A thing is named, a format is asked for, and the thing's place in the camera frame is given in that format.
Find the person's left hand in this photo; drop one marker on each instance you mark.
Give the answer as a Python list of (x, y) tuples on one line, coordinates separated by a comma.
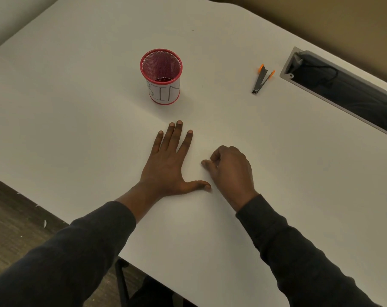
[(164, 169)]

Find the person's right hand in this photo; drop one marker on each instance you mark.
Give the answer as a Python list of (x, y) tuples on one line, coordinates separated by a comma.
[(233, 175)]

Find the person's left little finger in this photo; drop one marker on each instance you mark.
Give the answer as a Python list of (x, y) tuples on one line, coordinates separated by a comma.
[(157, 141)]

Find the person's right thumb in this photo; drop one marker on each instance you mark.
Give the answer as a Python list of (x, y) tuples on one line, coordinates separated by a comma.
[(209, 166)]

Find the person's left thumb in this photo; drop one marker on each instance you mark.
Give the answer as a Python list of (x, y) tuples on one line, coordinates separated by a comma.
[(198, 186)]

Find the person's left middle finger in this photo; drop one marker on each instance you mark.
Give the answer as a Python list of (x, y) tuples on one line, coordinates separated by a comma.
[(177, 134)]

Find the person's right forearm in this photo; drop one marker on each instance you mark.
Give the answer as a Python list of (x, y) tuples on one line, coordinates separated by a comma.
[(296, 255)]

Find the person's left forearm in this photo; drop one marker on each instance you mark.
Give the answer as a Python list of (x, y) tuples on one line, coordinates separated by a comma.
[(68, 252)]

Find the red mesh pen cup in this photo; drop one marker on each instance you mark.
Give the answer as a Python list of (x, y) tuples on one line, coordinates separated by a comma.
[(161, 76)]

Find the orange and grey staple remover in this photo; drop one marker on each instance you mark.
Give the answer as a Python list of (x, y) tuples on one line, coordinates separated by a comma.
[(261, 79)]

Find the black chair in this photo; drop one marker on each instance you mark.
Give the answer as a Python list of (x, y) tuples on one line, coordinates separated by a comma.
[(139, 287)]

